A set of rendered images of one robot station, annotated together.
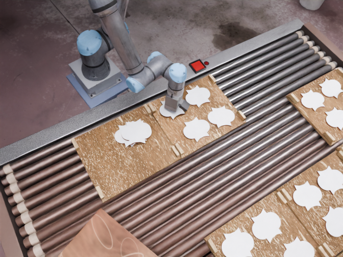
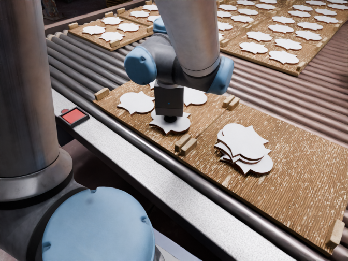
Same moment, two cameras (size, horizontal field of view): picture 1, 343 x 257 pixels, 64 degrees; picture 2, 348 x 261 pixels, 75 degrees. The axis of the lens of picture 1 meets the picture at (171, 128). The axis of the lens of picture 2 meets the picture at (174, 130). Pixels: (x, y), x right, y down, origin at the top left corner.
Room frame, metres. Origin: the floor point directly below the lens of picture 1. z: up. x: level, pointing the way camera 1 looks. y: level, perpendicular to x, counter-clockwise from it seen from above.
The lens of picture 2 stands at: (0.84, 0.57, 1.44)
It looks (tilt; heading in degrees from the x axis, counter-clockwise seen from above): 44 degrees down; 260
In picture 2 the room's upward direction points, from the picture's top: straight up
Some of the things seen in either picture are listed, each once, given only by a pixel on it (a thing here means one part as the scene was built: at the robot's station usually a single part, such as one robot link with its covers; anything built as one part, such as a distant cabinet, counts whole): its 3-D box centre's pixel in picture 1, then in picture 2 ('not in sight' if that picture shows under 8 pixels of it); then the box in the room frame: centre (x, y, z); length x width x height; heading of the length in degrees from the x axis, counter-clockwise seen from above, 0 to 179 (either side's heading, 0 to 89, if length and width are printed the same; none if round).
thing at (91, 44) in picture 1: (92, 47); (104, 247); (0.91, 0.45, 1.13); 0.13 x 0.12 x 0.14; 145
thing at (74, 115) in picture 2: (197, 66); (74, 117); (1.09, -0.09, 0.92); 0.06 x 0.06 x 0.01; 40
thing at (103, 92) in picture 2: (212, 79); (101, 93); (0.99, -0.18, 0.95); 0.06 x 0.02 x 0.03; 40
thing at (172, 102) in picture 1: (178, 99); (171, 90); (0.75, -0.01, 1.05); 0.12 x 0.09 x 0.16; 76
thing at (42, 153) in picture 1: (179, 90); (125, 132); (0.92, -0.01, 0.90); 1.95 x 0.05 x 0.05; 130
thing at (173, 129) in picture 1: (196, 113); (164, 102); (0.76, -0.12, 0.93); 0.41 x 0.35 x 0.02; 130
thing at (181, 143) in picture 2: (151, 107); (182, 142); (0.74, 0.12, 0.95); 0.06 x 0.02 x 0.03; 40
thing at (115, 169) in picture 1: (125, 149); (269, 157); (0.50, 0.20, 0.93); 0.41 x 0.35 x 0.02; 131
